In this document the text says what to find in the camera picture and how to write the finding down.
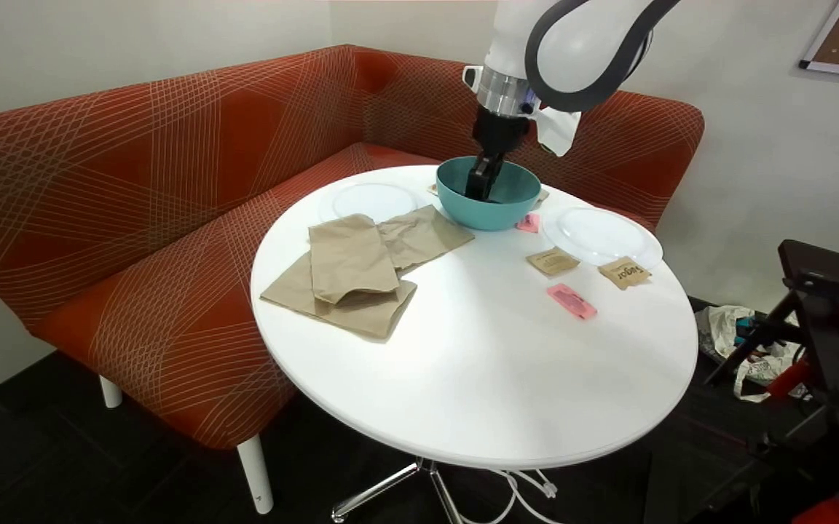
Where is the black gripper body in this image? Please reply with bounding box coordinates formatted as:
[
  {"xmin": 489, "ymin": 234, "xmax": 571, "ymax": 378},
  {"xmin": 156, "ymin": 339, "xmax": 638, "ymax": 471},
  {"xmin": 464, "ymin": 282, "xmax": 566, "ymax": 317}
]
[{"xmin": 473, "ymin": 103, "xmax": 542, "ymax": 163}]

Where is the teal bowl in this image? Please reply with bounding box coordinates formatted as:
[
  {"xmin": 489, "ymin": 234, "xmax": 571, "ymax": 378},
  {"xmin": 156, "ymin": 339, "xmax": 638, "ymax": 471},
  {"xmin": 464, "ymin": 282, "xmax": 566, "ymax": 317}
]
[{"xmin": 431, "ymin": 155, "xmax": 546, "ymax": 235}]

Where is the crumpled brown paper napkin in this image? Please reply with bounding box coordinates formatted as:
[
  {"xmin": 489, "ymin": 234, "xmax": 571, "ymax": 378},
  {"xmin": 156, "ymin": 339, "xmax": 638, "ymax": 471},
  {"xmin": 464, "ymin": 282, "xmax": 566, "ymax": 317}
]
[{"xmin": 377, "ymin": 203, "xmax": 479, "ymax": 275}]

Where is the clear plastic plate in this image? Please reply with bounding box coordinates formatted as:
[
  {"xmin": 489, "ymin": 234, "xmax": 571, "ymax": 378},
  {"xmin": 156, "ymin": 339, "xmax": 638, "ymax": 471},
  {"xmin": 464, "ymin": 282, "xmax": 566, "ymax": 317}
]
[
  {"xmin": 540, "ymin": 203, "xmax": 668, "ymax": 270},
  {"xmin": 326, "ymin": 180, "xmax": 426, "ymax": 224}
]

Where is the folded brown paper napkin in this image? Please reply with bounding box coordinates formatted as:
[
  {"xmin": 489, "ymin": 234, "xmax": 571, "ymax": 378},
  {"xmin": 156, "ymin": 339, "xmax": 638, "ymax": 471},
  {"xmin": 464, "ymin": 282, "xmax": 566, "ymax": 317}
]
[{"xmin": 306, "ymin": 214, "xmax": 405, "ymax": 310}]

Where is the large brown paper napkin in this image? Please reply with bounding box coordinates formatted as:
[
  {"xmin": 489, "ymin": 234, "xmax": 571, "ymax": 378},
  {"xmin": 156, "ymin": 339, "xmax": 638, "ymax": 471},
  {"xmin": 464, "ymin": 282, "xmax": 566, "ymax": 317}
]
[{"xmin": 256, "ymin": 250, "xmax": 419, "ymax": 347}]

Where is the white bag on floor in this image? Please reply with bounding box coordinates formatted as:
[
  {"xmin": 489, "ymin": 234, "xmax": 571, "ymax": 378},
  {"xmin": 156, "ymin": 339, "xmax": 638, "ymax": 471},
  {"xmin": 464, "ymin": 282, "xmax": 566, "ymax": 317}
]
[{"xmin": 693, "ymin": 302, "xmax": 785, "ymax": 409}]

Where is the chrome table base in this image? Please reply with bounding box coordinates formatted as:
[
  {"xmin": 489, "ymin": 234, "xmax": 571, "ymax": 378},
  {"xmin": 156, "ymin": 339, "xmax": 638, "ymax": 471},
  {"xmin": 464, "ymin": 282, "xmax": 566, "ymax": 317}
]
[{"xmin": 326, "ymin": 458, "xmax": 563, "ymax": 524}]

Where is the orange patterned corner sofa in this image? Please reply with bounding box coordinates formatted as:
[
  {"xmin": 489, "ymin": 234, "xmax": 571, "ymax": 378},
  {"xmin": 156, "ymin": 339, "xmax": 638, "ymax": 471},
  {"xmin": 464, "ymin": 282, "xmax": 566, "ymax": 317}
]
[{"xmin": 0, "ymin": 42, "xmax": 708, "ymax": 454}]

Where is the white sofa leg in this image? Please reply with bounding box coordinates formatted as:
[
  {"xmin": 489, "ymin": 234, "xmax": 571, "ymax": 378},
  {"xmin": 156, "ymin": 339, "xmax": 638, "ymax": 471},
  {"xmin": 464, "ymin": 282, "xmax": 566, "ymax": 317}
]
[
  {"xmin": 233, "ymin": 433, "xmax": 276, "ymax": 519},
  {"xmin": 97, "ymin": 374, "xmax": 125, "ymax": 414}
]

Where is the black and red cart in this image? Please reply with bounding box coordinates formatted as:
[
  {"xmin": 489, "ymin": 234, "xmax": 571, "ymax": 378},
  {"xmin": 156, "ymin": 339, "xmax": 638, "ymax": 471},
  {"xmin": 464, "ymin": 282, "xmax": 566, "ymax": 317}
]
[{"xmin": 697, "ymin": 235, "xmax": 839, "ymax": 524}]

